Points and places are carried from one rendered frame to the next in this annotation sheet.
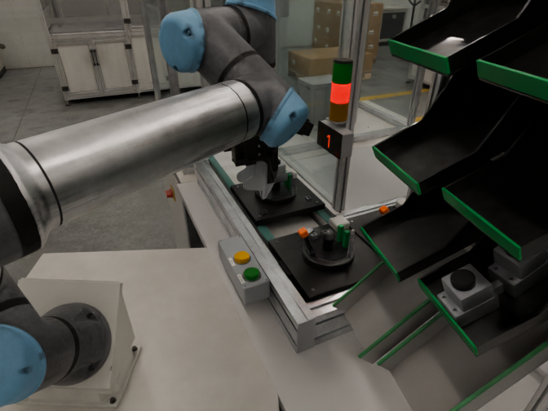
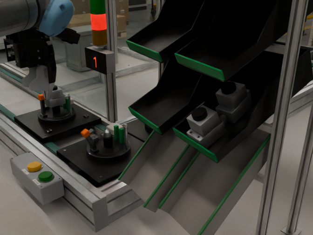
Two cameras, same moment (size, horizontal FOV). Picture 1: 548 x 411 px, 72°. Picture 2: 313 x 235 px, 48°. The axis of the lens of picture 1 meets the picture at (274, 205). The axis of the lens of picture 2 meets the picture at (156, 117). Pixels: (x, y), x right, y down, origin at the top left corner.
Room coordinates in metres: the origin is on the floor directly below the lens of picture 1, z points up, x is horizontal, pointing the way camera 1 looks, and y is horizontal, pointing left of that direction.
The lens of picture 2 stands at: (-0.18, 0.02, 1.55)
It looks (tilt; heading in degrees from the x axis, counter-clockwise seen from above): 25 degrees down; 341
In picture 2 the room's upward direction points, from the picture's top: straight up
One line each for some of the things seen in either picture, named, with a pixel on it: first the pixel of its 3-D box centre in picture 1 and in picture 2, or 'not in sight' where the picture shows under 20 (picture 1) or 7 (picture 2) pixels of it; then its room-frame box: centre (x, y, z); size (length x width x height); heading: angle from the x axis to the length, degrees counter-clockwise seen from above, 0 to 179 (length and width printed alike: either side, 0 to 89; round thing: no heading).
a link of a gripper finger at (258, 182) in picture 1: (257, 183); (40, 84); (0.63, 0.03, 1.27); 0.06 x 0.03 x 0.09; 114
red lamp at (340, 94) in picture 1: (340, 91); (98, 21); (1.01, -0.18, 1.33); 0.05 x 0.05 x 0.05
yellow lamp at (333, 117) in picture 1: (338, 110); (99, 36); (1.01, -0.18, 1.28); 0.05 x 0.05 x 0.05
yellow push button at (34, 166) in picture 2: (241, 258); (34, 167); (0.77, 0.08, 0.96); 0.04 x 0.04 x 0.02
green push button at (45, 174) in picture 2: (251, 275); (45, 177); (0.71, 0.06, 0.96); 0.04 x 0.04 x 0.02
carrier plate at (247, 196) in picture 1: (276, 196); (57, 119); (1.09, -0.01, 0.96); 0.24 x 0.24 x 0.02; 24
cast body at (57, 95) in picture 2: (278, 170); (56, 94); (1.10, -0.02, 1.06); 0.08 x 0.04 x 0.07; 114
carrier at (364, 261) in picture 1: (329, 240); (108, 139); (0.78, -0.14, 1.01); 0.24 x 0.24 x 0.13; 24
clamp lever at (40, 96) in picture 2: not in sight; (44, 104); (1.08, 0.03, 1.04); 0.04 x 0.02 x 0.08; 114
